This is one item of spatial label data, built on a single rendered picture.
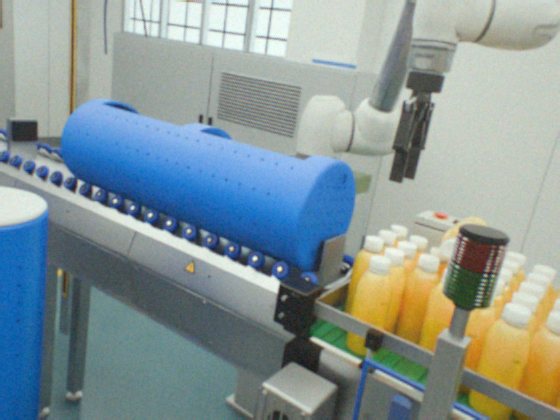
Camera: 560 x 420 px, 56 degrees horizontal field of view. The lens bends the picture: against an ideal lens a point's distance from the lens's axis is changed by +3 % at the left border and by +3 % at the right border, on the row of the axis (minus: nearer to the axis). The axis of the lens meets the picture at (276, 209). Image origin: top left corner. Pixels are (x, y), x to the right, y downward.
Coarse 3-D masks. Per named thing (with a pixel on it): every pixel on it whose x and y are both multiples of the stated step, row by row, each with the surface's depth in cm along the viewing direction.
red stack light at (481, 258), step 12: (456, 240) 69; (468, 240) 67; (456, 252) 69; (468, 252) 67; (480, 252) 66; (492, 252) 66; (504, 252) 67; (456, 264) 69; (468, 264) 67; (480, 264) 66; (492, 264) 66
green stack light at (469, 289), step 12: (456, 276) 68; (468, 276) 67; (480, 276) 67; (492, 276) 67; (444, 288) 71; (456, 288) 69; (468, 288) 68; (480, 288) 67; (492, 288) 68; (456, 300) 69; (468, 300) 68; (480, 300) 68; (492, 300) 69
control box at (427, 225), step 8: (416, 216) 136; (424, 216) 136; (432, 216) 137; (448, 216) 140; (416, 224) 136; (424, 224) 135; (432, 224) 134; (440, 224) 132; (448, 224) 132; (416, 232) 136; (424, 232) 135; (432, 232) 134; (440, 232) 133; (432, 240) 134; (440, 240) 133
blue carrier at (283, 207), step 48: (96, 144) 148; (144, 144) 139; (192, 144) 132; (240, 144) 128; (144, 192) 140; (192, 192) 128; (240, 192) 120; (288, 192) 114; (336, 192) 123; (240, 240) 126; (288, 240) 114
